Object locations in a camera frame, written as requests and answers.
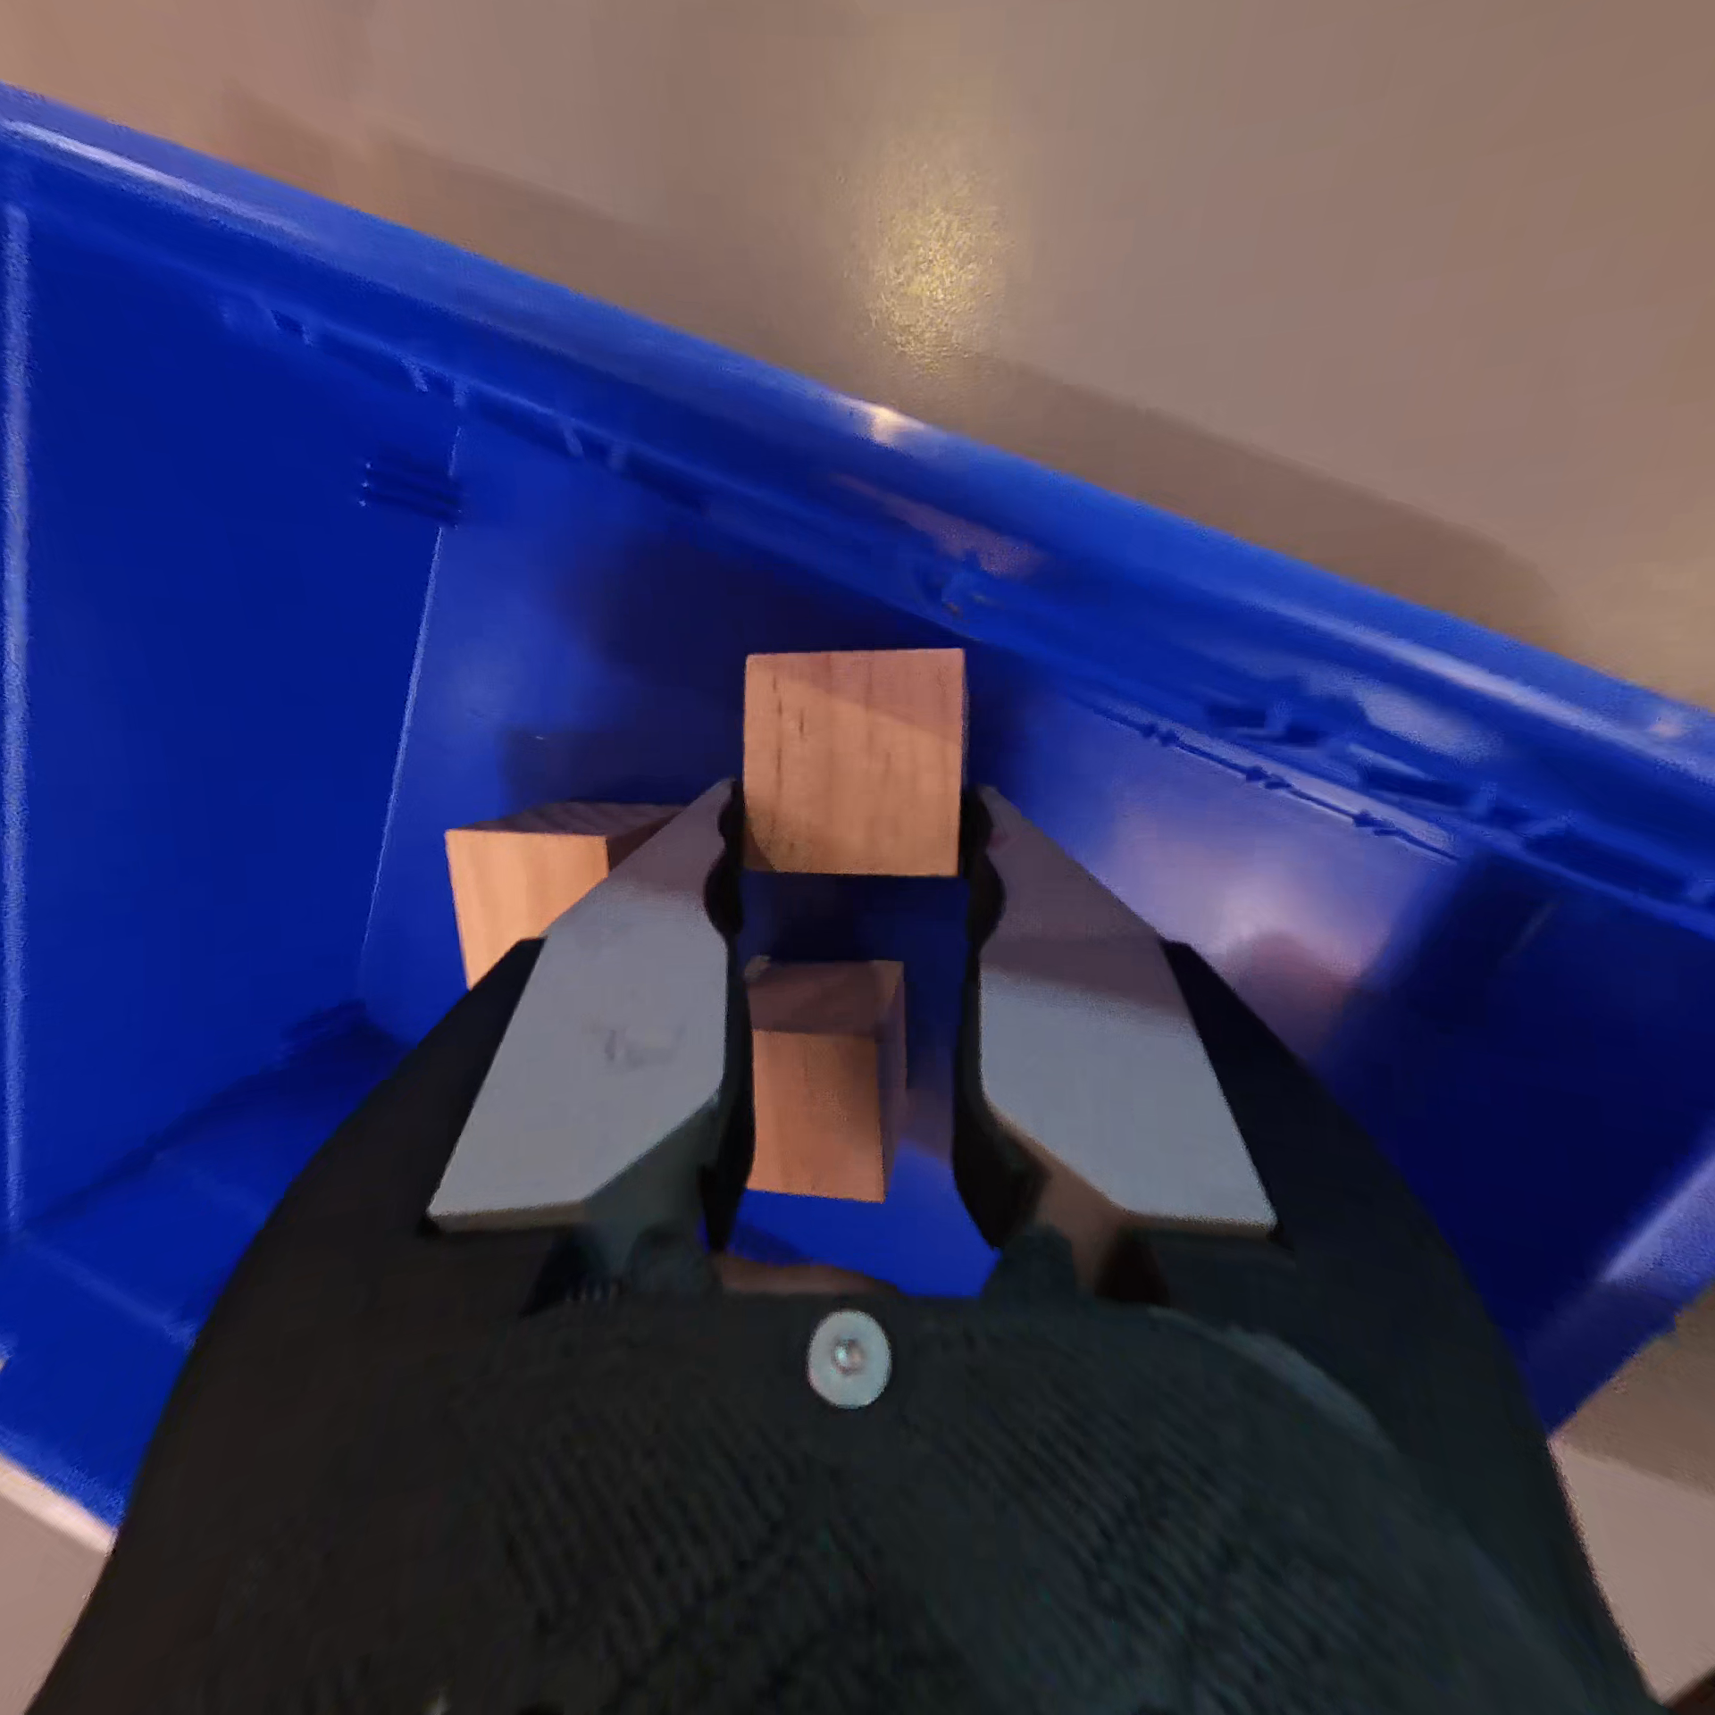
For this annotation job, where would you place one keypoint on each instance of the wooden cube with blue stripe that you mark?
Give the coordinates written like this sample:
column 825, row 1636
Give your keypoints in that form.
column 817, row 1100
column 851, row 764
column 516, row 890

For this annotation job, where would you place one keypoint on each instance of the blue plastic bin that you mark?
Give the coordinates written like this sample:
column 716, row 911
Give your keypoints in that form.
column 267, row 670

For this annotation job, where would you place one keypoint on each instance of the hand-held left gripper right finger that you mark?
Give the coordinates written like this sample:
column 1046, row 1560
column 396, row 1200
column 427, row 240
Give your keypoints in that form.
column 1099, row 1059

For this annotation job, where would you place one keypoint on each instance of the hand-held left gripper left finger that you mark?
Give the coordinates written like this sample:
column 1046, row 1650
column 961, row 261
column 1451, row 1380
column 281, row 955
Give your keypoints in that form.
column 590, row 1047

